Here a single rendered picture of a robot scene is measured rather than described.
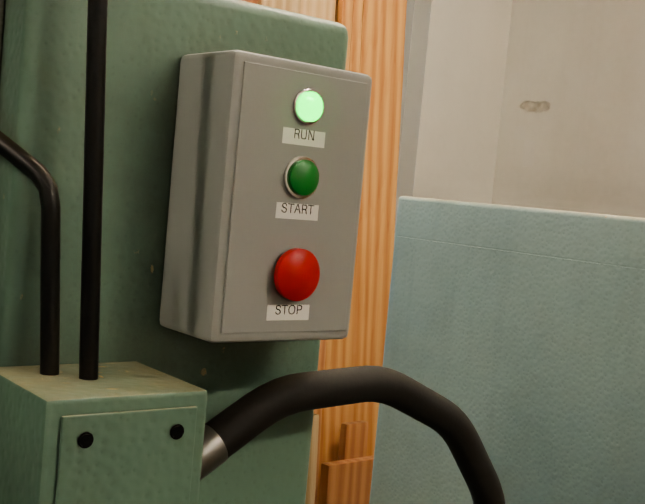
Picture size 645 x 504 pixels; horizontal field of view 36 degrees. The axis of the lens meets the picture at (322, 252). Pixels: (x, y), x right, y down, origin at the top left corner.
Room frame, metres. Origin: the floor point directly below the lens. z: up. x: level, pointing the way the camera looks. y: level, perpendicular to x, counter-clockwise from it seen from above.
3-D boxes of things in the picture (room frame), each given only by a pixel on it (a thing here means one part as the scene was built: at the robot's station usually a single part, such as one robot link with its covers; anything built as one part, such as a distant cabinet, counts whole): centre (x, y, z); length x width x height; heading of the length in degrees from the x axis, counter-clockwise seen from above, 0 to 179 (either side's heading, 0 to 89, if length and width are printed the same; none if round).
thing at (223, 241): (0.59, 0.04, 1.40); 0.10 x 0.06 x 0.16; 129
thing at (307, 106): (0.56, 0.01, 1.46); 0.02 x 0.01 x 0.02; 129
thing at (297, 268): (0.56, 0.01, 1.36); 0.03 x 0.01 x 0.03; 129
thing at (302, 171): (0.56, 0.01, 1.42); 0.02 x 0.01 x 0.02; 129
